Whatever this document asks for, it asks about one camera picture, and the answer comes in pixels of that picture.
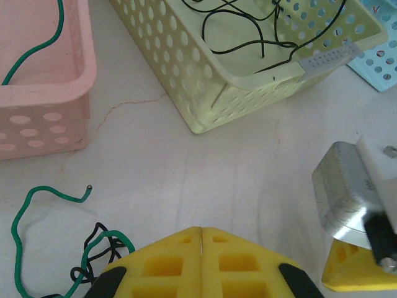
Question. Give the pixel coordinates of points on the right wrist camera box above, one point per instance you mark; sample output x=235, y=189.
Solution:
x=341, y=192

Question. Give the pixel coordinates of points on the pink perforated plastic basket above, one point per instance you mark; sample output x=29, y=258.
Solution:
x=46, y=102

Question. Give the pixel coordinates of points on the green perforated plastic basket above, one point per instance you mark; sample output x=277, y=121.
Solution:
x=198, y=62

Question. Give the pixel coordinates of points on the blue perforated plastic basket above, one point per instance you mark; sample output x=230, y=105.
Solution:
x=378, y=65

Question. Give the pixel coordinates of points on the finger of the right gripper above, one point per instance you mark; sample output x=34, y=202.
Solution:
x=347, y=270

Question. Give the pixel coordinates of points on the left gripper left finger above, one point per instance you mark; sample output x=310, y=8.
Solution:
x=186, y=279

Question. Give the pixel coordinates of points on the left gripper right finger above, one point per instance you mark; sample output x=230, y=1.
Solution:
x=214, y=279

